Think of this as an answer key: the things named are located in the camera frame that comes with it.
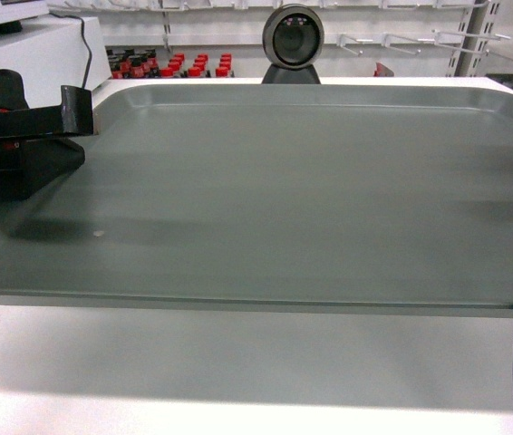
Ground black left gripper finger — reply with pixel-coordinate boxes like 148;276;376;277
20;138;85;199
23;85;97;136

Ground grey rectangular serving tray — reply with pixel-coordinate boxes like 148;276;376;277
0;82;513;317

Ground white cash register drawer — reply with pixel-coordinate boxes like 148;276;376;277
0;1;111;108

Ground red cap bottles row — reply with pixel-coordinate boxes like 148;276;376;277
106;48;235;80

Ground white slotted shelf upright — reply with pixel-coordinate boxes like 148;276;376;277
446;1;500;77

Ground black round barcode scanner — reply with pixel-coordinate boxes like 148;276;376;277
262;4;324;85

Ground black register power cable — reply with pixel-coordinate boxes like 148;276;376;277
50;12;94;91

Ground white wire display hooks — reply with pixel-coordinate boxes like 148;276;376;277
335;30;511;57

